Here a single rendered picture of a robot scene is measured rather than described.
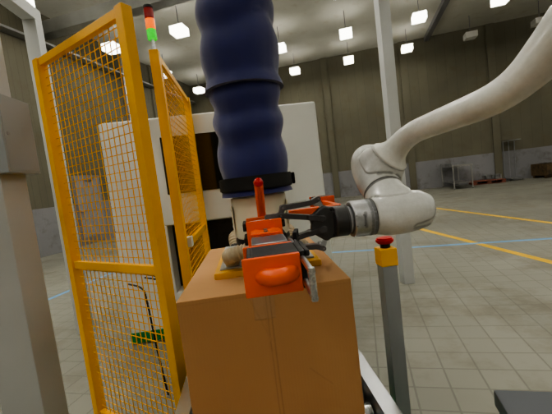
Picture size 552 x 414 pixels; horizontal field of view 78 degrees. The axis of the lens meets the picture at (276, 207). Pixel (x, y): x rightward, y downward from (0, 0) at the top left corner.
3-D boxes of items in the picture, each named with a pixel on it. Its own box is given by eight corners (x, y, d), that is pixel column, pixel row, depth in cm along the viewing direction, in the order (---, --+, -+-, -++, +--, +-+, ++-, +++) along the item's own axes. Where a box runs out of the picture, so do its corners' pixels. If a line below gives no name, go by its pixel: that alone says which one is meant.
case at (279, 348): (223, 345, 139) (209, 249, 136) (319, 330, 141) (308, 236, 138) (200, 468, 79) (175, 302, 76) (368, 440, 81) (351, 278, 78)
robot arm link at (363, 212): (379, 237, 79) (355, 241, 78) (365, 232, 88) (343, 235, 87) (376, 199, 78) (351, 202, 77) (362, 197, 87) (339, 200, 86)
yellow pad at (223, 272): (223, 254, 124) (222, 240, 123) (251, 250, 124) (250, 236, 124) (214, 281, 90) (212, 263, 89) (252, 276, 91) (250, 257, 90)
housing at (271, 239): (252, 261, 64) (249, 237, 63) (287, 256, 64) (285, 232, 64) (252, 271, 57) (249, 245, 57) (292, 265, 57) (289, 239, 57)
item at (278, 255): (246, 279, 51) (242, 247, 51) (295, 273, 52) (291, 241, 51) (246, 299, 43) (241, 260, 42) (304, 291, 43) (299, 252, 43)
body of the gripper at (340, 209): (351, 203, 78) (311, 208, 77) (355, 239, 79) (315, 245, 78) (342, 201, 86) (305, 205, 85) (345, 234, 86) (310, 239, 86)
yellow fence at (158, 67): (214, 331, 314) (181, 100, 296) (225, 329, 314) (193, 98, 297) (197, 419, 197) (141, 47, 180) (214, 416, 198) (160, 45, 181)
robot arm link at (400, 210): (374, 246, 83) (357, 209, 92) (435, 238, 84) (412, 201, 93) (384, 217, 75) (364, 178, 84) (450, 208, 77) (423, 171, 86)
